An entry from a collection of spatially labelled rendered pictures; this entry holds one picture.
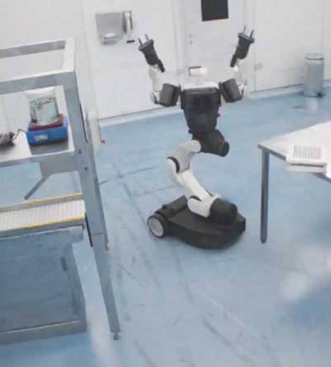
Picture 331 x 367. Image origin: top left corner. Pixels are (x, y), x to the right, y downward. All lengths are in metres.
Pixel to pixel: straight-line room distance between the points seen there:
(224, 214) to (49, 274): 1.37
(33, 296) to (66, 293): 0.20
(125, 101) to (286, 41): 2.54
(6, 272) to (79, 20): 3.94
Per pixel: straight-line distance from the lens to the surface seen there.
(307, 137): 3.31
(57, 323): 2.90
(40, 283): 2.70
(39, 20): 5.90
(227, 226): 3.40
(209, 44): 6.46
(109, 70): 6.10
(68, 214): 2.52
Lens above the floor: 2.04
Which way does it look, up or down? 28 degrees down
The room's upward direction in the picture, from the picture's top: 5 degrees counter-clockwise
